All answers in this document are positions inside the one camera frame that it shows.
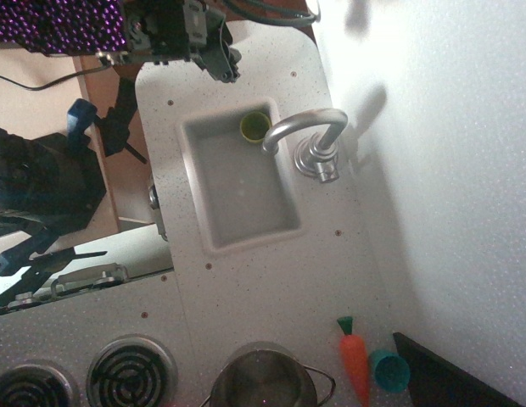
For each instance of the right black stove burner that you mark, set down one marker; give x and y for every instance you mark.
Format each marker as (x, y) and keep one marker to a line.
(132, 370)

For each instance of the yellow-green plastic cup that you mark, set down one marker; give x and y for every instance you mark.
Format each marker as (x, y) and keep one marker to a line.
(254, 126)

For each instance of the blue black lower clamp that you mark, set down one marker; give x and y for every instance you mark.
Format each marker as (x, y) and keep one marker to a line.
(39, 268)

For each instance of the left black stove burner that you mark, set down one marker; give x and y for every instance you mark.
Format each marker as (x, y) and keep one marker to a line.
(38, 383)

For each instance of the silver curved faucet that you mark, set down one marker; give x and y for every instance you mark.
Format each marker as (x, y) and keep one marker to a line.
(316, 156)

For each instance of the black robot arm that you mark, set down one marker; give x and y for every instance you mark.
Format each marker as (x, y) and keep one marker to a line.
(124, 32)

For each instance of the blue black spring clamp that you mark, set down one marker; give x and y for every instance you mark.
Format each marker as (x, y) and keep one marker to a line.
(113, 127)

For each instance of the stainless steel pot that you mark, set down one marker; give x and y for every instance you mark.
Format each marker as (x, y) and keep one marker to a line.
(267, 377)

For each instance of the black stove burner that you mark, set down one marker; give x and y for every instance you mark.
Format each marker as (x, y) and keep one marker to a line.
(38, 383)
(132, 370)

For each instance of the orange toy carrot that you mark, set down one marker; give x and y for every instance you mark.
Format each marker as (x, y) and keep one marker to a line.
(353, 353)

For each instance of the grey toy sink basin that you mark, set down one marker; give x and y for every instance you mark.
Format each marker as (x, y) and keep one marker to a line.
(242, 197)

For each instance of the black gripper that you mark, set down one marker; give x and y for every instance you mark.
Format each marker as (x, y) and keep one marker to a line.
(209, 41)

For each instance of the teal plastic cup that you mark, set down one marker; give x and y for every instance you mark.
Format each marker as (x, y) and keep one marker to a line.
(389, 370)

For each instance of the silver cabinet door handle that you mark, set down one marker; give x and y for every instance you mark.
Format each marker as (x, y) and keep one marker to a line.
(98, 275)

